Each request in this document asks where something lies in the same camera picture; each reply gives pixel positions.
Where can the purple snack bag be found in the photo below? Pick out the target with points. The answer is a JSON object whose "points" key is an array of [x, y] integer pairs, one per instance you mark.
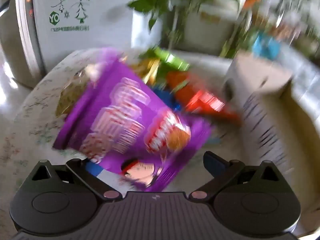
{"points": [[120, 110]]}

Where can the cardboard box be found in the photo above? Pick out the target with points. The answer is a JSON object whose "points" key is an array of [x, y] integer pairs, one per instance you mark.
{"points": [[262, 85]]}

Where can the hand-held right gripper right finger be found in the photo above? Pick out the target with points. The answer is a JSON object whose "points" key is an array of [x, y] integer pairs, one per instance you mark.
{"points": [[212, 162]]}

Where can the blue round plastic disc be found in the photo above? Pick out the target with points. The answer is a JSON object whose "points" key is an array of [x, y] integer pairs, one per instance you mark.
{"points": [[266, 46]]}

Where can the white freezer with green print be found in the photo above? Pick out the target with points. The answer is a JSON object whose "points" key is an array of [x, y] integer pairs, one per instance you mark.
{"points": [[100, 30]]}

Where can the red orange snack packet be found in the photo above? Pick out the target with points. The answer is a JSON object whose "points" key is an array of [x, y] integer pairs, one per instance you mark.
{"points": [[200, 100]]}

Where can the clear bag of brown snacks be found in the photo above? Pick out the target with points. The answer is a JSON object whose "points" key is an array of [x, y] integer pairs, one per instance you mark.
{"points": [[68, 95]]}

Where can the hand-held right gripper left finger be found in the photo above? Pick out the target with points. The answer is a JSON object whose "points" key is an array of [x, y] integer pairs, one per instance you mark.
{"points": [[75, 168]]}

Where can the lime green snack packet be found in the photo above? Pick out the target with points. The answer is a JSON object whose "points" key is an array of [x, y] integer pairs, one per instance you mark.
{"points": [[172, 58]]}

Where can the floral tablecloth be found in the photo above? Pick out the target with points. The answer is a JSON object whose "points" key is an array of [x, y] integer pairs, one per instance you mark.
{"points": [[30, 120]]}

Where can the white plant pot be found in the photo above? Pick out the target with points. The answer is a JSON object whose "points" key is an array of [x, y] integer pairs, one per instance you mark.
{"points": [[207, 30]]}

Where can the gold foil snack packet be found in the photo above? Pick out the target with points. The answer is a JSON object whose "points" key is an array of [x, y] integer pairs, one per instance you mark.
{"points": [[147, 70]]}

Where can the blue snack packet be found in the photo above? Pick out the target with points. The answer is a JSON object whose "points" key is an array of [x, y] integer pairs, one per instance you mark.
{"points": [[166, 97]]}

